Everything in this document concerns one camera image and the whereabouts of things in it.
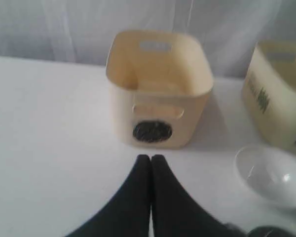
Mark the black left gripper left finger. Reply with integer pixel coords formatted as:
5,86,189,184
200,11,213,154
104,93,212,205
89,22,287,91
68,155,151,237

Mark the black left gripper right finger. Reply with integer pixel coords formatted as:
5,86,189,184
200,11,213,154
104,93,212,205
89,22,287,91
151,155,236,237

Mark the white ceramic bowl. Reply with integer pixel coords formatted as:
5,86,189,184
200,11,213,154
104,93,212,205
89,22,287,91
234,145,296,209

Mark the cream bin with circle mark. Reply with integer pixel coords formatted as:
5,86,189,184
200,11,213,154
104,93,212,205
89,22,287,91
106,30,214,149

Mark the cream bin with triangle mark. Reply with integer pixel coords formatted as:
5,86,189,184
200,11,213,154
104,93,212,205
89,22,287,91
242,41,296,152

